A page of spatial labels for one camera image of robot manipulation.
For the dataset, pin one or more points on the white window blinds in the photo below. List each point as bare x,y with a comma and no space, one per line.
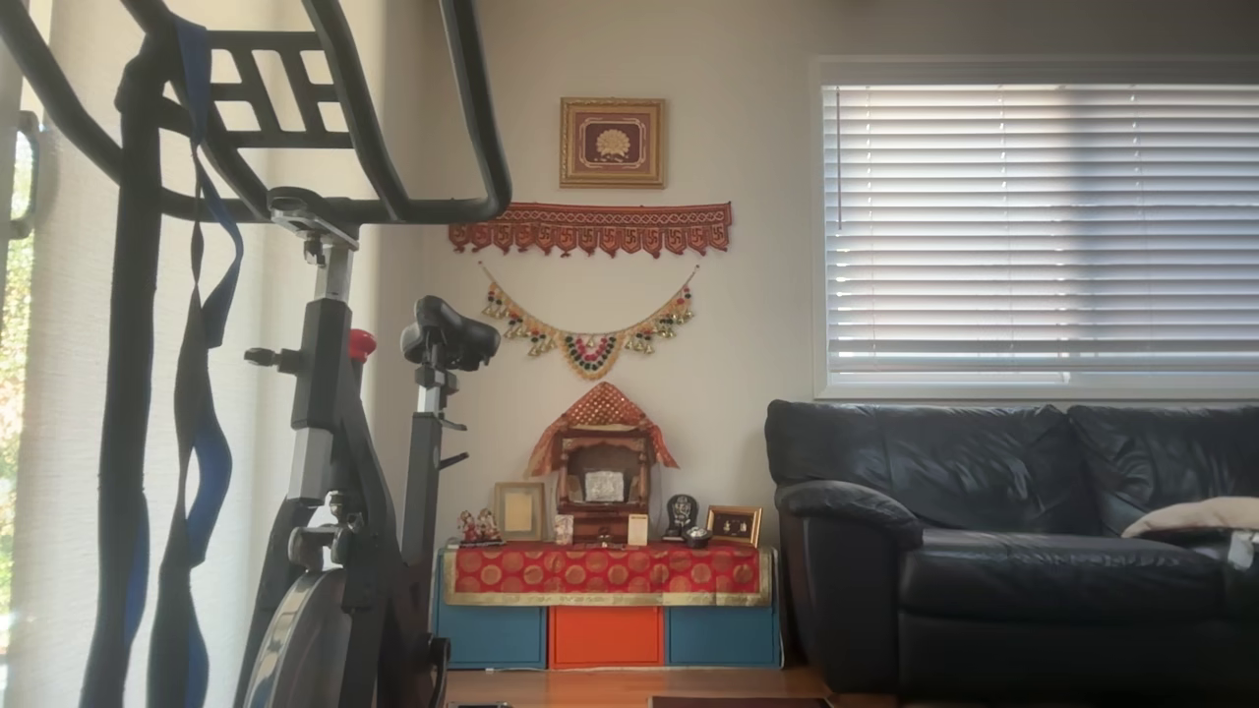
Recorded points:
1043,226

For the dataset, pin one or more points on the dark idol plaque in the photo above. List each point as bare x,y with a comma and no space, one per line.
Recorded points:
681,513

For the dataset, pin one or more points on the pale picture frame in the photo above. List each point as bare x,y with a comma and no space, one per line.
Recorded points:
519,511

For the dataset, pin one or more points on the beaded gold garland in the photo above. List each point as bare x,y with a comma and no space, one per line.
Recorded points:
590,352

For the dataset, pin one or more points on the beige cushion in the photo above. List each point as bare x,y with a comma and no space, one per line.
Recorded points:
1195,516

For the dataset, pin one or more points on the red gold patterned cloth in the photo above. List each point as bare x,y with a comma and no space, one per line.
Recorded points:
605,572

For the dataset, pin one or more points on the small dark bowl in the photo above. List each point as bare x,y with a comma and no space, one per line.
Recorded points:
696,537

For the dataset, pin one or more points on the small colourful figurines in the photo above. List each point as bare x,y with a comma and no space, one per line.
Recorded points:
479,528

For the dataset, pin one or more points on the red embroidered wall hanging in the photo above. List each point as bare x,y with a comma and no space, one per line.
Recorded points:
590,228

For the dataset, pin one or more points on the gold framed wall picture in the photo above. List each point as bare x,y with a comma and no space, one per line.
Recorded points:
612,143

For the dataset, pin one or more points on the wooden shrine red canopy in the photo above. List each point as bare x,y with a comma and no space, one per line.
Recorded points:
602,462

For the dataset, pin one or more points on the blue storage cube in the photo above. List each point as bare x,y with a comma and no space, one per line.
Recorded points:
723,636
492,637

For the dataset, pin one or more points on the small gold picture frame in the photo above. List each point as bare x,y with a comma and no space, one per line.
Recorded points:
734,526

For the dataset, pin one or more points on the black leather sofa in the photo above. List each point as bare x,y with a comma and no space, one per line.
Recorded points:
984,551

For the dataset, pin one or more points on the black exercise bike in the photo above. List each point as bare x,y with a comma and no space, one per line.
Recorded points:
325,393

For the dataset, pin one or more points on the small white card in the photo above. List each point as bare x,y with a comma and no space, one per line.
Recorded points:
638,530

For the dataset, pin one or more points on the white curtain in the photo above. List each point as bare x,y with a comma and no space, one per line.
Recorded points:
59,393

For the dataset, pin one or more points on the orange storage cube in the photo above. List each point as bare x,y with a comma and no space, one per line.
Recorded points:
606,637

